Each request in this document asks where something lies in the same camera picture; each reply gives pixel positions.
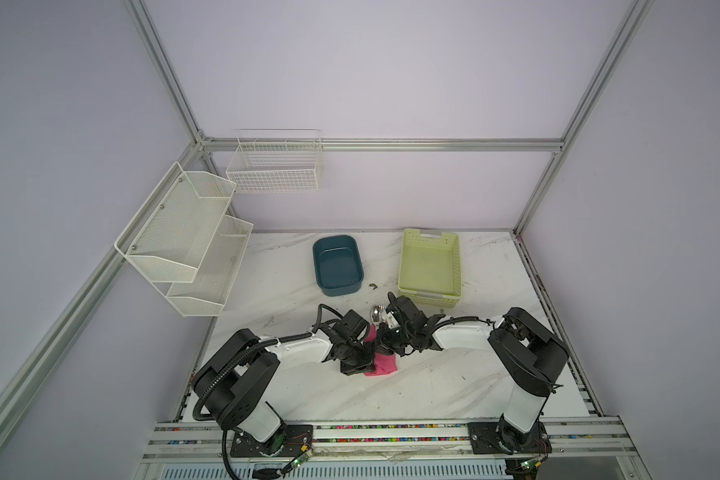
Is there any spoon with teal handle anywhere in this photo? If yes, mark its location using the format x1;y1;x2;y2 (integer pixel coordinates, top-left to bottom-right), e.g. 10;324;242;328
370;305;386;325

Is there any pink paper napkin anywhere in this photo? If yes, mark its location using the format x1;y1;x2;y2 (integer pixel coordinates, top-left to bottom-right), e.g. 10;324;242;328
363;324;398;377

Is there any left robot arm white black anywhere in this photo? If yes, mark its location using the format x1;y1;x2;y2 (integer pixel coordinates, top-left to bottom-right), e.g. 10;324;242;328
191;304;375;456

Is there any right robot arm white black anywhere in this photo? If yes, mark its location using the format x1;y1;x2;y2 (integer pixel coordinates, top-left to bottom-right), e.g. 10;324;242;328
366;293;569;454

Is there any light green perforated basket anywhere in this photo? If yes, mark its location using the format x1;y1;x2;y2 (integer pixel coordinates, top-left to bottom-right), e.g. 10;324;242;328
398;228;462;308

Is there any dark teal plastic tub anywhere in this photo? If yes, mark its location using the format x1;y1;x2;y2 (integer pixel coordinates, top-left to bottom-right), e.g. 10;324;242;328
312;235;364;297

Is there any white mesh two-tier shelf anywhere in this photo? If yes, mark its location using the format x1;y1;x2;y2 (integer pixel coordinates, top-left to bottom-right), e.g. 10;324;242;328
114;163;253;317

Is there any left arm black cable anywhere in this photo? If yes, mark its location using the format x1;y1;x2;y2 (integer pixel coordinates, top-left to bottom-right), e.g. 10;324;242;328
191;302;346;480

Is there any white wire wall basket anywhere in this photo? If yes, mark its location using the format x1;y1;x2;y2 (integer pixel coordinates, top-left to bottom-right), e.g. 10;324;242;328
226;129;323;194

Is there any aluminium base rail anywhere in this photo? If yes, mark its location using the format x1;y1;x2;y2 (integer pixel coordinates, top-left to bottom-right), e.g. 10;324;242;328
137;416;637;466

